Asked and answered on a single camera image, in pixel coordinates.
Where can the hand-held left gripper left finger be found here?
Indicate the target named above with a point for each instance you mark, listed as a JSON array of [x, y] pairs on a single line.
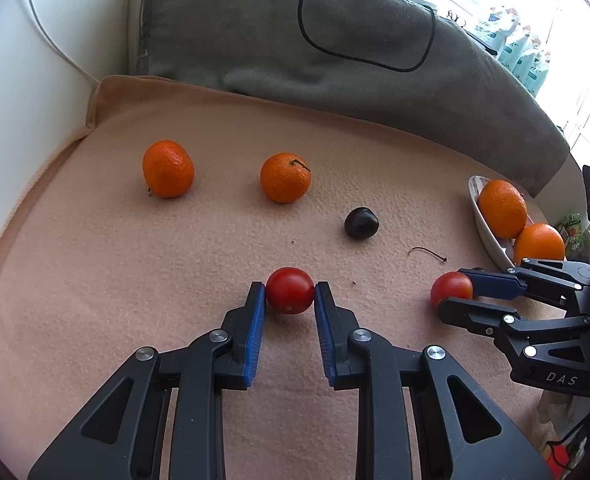
[[257, 330]]

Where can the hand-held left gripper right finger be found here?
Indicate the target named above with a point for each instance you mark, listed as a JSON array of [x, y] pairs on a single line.
[[325, 335]]

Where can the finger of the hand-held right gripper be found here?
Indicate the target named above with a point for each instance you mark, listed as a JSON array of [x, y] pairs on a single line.
[[495, 285], [475, 315]]

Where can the large red cherry tomato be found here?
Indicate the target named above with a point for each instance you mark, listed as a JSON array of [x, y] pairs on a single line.
[[450, 287]]

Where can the small red cherry tomato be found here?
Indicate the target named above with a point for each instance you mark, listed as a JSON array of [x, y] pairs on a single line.
[[290, 290]]

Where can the white floral plate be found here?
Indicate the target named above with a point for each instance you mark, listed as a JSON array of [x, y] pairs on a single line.
[[485, 232]]

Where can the round orange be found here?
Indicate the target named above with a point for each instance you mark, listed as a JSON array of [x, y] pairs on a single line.
[[539, 244]]

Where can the large oval orange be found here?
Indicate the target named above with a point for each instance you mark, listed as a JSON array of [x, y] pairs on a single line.
[[502, 207]]

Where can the white crumpled cloth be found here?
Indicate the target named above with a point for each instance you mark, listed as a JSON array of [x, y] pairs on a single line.
[[550, 410]]

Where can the loose brown fruit stem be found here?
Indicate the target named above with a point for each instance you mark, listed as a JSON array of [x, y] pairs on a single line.
[[425, 250]]

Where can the green snack packet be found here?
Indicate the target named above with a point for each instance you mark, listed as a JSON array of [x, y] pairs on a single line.
[[572, 230]]

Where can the dark plum near mandarins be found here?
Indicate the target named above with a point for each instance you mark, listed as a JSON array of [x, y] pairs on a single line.
[[361, 222]]

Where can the small mandarin with stem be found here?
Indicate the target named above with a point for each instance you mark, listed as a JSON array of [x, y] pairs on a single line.
[[285, 177]]

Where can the smooth small mandarin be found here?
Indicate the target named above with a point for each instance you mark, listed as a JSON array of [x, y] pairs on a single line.
[[168, 168]]

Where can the grey blanket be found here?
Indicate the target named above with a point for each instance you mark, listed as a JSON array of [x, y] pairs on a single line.
[[225, 35]]

